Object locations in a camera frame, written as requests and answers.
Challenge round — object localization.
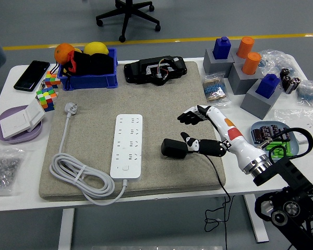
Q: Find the black hanging cable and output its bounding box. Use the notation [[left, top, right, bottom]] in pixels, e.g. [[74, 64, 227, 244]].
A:
[[223, 195, 230, 250]]

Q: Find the large white wall switch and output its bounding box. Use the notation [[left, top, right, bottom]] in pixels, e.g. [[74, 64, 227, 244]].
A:
[[0, 109, 32, 140]]

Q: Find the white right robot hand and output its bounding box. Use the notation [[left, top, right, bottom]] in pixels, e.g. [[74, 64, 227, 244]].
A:
[[177, 105, 267, 171]]

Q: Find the purple tray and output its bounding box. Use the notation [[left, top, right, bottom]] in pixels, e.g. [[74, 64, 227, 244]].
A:
[[0, 105, 44, 145]]

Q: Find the grey-brown mat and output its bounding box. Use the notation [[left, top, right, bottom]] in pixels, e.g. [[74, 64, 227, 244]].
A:
[[38, 61, 226, 202]]

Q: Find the blue-grey tray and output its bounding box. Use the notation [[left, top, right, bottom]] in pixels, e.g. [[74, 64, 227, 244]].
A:
[[250, 120, 300, 160]]

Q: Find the bag of resistors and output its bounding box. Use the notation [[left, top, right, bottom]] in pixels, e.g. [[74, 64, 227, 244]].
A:
[[296, 79, 313, 107], [202, 73, 232, 108], [258, 48, 302, 79]]

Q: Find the black plug with cord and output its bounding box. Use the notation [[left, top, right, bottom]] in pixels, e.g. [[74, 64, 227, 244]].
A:
[[161, 139, 235, 232]]

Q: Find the black smartphone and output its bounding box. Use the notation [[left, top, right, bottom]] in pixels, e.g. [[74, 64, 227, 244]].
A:
[[13, 60, 51, 92]]

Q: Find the pile of green batteries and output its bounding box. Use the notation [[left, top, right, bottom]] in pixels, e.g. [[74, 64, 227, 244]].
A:
[[266, 140, 291, 158]]

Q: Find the black electronic device with wires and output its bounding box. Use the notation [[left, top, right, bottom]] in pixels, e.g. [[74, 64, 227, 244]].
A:
[[124, 55, 188, 86]]

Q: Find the clear plastic bag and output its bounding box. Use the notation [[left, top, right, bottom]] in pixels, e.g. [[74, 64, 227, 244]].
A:
[[273, 107, 313, 145]]

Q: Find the orange fruit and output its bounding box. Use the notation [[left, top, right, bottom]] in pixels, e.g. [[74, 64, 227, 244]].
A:
[[54, 43, 76, 65]]

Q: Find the black office chair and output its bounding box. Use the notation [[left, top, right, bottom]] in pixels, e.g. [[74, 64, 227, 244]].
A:
[[95, 0, 162, 43]]

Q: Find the small colourful puzzle cube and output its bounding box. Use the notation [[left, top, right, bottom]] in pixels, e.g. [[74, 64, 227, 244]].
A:
[[44, 70, 61, 90]]

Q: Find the large colourful puzzle cube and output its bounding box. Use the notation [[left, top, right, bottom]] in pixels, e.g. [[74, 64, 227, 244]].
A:
[[35, 86, 58, 113]]

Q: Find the orange cylinder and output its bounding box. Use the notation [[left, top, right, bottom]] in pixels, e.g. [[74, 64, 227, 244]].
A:
[[242, 51, 262, 76], [236, 36, 255, 59]]

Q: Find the grey block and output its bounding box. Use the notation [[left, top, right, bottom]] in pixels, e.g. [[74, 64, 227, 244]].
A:
[[202, 48, 235, 78], [240, 79, 283, 120], [230, 47, 263, 65], [227, 61, 264, 96]]

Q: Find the blue peg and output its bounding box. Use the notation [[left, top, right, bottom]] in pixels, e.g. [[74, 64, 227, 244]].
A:
[[255, 73, 281, 99], [212, 36, 232, 60]]

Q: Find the white power strip with cord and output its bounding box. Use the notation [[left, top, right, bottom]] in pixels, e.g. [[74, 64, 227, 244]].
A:
[[49, 102, 143, 206]]

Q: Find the black pouch with red trim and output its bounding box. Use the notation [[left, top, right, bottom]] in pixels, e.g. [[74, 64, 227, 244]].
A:
[[50, 50, 115, 88]]

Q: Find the blue plastic bin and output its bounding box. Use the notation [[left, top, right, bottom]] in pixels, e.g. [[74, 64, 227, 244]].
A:
[[57, 47, 119, 91]]

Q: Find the small white wall switch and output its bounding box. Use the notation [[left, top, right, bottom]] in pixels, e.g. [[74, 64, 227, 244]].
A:
[[25, 98, 46, 133]]

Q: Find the large yellow citrus fruit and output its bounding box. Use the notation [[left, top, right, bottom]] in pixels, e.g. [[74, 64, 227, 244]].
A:
[[83, 41, 110, 56]]

